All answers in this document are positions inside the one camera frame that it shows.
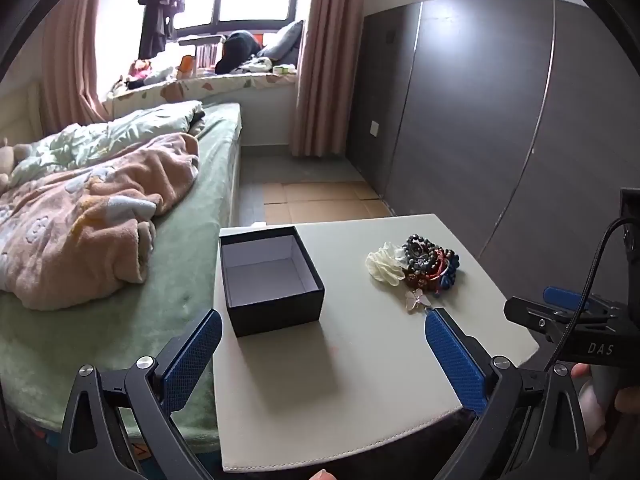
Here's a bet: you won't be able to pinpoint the white fabric flower scrunchie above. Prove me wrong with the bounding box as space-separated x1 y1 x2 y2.
366 241 412 287

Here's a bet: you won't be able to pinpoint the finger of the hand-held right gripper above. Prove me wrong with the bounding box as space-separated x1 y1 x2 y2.
503 296 626 343
543 286 623 317

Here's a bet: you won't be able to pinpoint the cardboard floor sheet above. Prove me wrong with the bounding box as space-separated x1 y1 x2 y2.
262 180 393 226

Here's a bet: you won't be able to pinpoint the dark bead bracelet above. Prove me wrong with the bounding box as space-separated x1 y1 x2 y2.
402 234 442 273

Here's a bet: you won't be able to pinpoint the pink curtain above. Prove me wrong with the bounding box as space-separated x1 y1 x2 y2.
40 0 113 126
290 0 368 158

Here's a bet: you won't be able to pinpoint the hanging dark clothes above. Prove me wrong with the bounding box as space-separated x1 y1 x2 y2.
137 0 188 61

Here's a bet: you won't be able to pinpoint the floral window seat cushion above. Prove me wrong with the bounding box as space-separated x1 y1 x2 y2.
102 71 301 118

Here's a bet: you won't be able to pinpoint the red string bracelet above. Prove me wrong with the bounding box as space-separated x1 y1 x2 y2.
425 250 453 282

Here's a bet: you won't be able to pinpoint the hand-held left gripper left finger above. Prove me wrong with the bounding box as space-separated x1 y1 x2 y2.
57 307 223 480

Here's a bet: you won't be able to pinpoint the butterfly metal hairpin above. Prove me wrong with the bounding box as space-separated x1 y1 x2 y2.
405 287 442 314

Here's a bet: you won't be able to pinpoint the beige plush toy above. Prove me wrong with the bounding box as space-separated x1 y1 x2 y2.
0 137 32 192

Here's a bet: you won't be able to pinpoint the blue bead bracelet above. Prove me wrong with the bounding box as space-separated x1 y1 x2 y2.
434 252 461 295

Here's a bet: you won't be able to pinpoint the dark wardrobe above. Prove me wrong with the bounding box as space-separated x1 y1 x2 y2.
347 0 640 311

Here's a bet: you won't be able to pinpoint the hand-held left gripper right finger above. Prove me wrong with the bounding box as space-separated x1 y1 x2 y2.
424 307 591 480

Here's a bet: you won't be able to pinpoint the black bag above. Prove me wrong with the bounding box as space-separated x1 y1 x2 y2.
215 31 263 75

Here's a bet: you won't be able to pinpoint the white headboard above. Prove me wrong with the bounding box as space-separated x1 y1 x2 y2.
0 80 43 151

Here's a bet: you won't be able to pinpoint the black jewelry box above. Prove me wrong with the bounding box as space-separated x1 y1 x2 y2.
219 226 326 338

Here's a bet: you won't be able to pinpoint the person's right hand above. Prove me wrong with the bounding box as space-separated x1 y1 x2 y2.
570 362 640 428

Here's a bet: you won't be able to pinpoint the brown bead bracelet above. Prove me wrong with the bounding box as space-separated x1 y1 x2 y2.
404 266 436 293

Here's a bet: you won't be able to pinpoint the grey pillow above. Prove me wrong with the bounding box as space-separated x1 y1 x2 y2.
257 20 306 66

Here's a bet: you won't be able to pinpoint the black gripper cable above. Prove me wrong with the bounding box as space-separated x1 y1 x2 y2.
545 217 632 371

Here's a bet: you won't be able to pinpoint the light green quilt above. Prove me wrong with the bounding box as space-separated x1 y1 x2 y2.
10 100 206 186

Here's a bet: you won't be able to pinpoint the bed with green sheet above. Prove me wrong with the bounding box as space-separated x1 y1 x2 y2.
0 102 246 456

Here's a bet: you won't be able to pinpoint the pink fleece blanket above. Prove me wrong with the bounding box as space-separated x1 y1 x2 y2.
0 132 201 311

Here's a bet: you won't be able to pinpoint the pile of colourful toys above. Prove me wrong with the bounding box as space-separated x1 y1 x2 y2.
122 59 176 91

